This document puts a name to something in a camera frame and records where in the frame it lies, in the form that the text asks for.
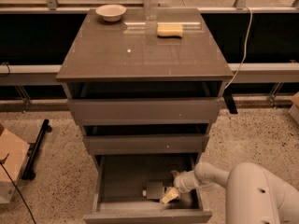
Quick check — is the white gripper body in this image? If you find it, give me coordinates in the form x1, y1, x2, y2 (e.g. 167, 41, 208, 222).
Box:
173, 171, 200, 193

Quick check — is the plastic bottle with label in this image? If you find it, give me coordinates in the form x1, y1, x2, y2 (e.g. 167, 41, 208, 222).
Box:
142, 181, 167, 200

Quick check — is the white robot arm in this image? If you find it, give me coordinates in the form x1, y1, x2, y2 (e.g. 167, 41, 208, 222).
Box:
160, 162, 299, 224

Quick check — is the grey bottom drawer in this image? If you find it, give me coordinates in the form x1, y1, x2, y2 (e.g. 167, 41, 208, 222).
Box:
84, 153, 212, 224

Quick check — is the grey drawer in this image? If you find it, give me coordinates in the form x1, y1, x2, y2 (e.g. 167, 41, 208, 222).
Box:
84, 153, 212, 224
64, 81, 224, 126
83, 123, 209, 155

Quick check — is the grey middle drawer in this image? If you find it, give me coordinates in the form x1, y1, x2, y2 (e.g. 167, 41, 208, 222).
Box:
83, 123, 209, 155

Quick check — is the grey drawer cabinet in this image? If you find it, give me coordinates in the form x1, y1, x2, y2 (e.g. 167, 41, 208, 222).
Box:
55, 7, 235, 170

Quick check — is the grey top drawer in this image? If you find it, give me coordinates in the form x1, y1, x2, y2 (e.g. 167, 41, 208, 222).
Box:
64, 81, 224, 126

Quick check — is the clear water bottle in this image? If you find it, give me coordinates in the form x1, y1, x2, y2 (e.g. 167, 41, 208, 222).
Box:
143, 0, 158, 21

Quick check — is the cardboard box right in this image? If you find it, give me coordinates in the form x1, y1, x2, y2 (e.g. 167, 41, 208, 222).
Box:
288, 92, 299, 124

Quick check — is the cardboard box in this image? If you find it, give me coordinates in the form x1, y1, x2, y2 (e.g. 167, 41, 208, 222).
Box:
0, 124, 29, 204
288, 92, 299, 124

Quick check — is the yellow sponge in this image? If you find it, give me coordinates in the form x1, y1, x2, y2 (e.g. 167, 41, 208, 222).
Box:
157, 24, 183, 38

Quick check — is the cardboard box left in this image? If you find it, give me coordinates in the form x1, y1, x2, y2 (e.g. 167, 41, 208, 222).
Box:
0, 124, 29, 204

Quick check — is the white ceramic bowl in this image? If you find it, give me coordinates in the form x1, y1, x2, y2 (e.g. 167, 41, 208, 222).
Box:
95, 5, 127, 22

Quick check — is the white cable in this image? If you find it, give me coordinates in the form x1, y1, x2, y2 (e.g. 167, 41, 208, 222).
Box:
224, 7, 253, 90

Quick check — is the black cable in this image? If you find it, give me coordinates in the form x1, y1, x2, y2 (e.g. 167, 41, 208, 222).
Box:
0, 162, 37, 224

